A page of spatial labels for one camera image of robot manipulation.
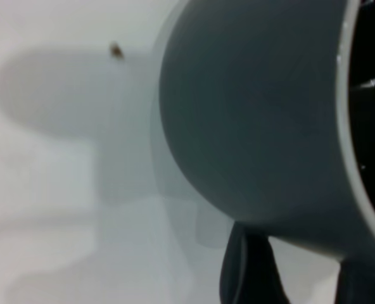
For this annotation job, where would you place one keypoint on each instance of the dark grey ceramic cup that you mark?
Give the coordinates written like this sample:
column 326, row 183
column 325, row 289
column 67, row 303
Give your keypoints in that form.
column 254, row 111

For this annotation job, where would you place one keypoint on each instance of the small dark speck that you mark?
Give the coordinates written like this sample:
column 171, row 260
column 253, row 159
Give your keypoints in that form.
column 116, row 50

